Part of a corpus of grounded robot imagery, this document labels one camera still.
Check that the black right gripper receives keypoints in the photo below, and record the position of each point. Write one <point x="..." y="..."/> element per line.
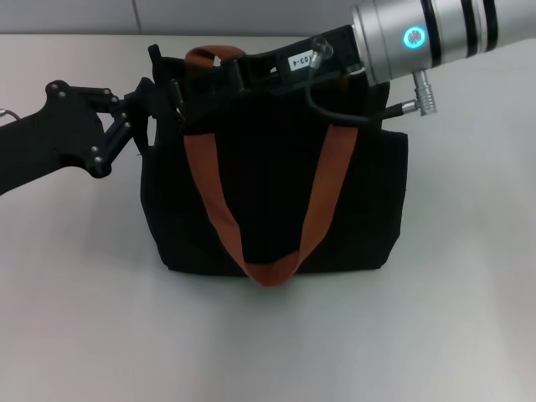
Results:
<point x="301" y="63"/>

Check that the white and silver right robot arm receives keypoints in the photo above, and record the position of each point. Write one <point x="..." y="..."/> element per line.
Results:
<point x="452" y="33"/>

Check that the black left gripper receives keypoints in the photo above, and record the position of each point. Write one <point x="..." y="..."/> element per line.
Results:
<point x="50" y="125"/>

